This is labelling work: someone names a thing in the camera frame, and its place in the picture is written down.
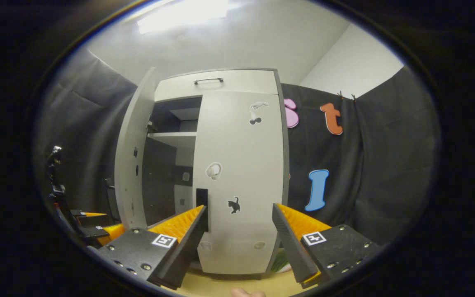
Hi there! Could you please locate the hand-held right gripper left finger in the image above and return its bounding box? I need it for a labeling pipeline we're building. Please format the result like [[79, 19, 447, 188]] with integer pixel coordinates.
[[97, 205, 207, 290]]

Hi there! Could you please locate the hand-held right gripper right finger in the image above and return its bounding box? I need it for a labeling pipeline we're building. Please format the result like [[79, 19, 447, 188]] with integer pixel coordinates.
[[272, 203, 382, 288]]

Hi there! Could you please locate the white cabinet door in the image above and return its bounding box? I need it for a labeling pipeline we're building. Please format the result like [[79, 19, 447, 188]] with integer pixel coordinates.
[[115, 67, 158, 231], [192, 91, 285, 276]]

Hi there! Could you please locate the white cabinet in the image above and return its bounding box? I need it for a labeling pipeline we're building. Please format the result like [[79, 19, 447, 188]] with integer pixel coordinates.
[[141, 68, 291, 281]]

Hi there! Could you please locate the white cabinet shelf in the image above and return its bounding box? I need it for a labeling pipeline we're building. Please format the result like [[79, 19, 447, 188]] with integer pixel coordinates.
[[148, 132, 198, 149]]

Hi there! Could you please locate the white cabinet drawer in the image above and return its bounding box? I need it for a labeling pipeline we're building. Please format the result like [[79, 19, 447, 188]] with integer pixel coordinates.
[[154, 69, 279, 102]]

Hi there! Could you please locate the watermelon slice shaped toy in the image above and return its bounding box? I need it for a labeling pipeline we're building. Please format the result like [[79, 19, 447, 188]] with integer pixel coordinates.
[[270, 250, 292, 273]]

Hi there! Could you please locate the black backdrop cloth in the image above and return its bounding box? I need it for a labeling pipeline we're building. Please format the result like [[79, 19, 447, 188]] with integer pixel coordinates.
[[35, 47, 442, 248]]

